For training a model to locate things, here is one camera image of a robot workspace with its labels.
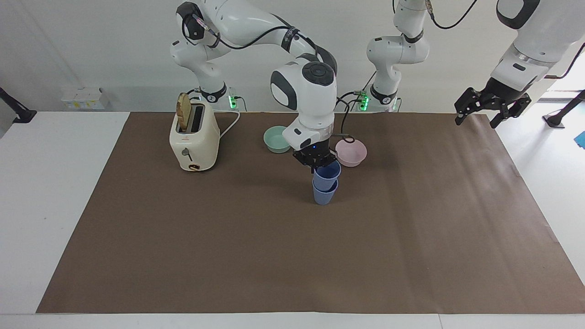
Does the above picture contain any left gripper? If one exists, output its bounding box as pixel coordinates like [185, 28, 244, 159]
[454, 77, 532, 129]

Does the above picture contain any pink bowl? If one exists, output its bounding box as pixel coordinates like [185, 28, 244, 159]
[335, 138, 368, 168]

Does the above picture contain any white box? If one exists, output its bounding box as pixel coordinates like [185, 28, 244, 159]
[61, 88, 111, 111]

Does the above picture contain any toast slice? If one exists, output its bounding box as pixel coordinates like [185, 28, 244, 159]
[176, 92, 191, 133]

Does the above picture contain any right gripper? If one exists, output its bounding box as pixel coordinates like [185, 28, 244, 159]
[292, 138, 341, 174]

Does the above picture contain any black cable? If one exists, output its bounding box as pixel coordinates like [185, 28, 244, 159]
[543, 42, 585, 81]
[182, 13, 320, 52]
[336, 90, 367, 139]
[392, 0, 479, 31]

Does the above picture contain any white toaster cable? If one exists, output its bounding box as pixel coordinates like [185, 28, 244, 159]
[218, 111, 241, 139]

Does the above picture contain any cream toaster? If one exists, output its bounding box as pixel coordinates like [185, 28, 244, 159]
[169, 101, 221, 173]

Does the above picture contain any green bowl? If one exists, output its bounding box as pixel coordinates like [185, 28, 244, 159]
[263, 126, 293, 154]

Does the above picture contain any black stand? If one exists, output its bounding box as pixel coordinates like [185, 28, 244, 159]
[0, 86, 37, 124]
[542, 90, 585, 129]

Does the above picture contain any blue cup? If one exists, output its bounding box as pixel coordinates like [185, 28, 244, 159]
[312, 179, 339, 206]
[313, 160, 342, 192]

